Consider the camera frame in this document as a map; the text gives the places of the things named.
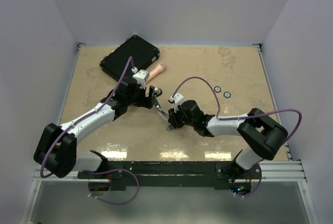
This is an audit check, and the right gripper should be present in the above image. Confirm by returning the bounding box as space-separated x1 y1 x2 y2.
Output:
168 102 196 129

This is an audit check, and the staple tray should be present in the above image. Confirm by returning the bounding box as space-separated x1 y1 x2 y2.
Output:
166 125 174 132

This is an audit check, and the blue white stapler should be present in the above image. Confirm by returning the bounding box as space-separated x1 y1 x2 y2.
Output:
153 99 169 121

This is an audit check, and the black stapler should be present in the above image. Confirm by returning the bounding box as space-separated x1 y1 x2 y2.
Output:
154 87 163 97

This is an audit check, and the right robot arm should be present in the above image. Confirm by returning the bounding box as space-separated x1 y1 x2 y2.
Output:
168 99 288 179

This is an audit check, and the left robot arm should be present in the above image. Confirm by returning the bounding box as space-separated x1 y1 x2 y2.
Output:
33 77 156 178

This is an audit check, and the pink cylindrical tube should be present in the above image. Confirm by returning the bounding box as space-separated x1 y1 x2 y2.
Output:
147 63 166 81

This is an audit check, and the black hard case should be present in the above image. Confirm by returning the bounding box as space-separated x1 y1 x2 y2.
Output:
99 35 160 81

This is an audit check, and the silver round disc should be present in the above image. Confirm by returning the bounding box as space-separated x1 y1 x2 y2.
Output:
214 86 222 93
223 91 231 98

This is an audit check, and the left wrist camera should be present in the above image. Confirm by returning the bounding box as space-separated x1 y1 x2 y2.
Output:
132 70 150 89

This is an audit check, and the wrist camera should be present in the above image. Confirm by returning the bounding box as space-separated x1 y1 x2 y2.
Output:
132 70 150 89
169 93 185 112

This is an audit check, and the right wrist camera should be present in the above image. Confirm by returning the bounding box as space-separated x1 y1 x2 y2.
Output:
169 93 185 112

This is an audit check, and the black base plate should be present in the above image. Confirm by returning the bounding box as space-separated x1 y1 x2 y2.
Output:
78 161 262 193

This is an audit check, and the aluminium rail frame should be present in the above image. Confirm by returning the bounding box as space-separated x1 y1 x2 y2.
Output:
20 44 318 223

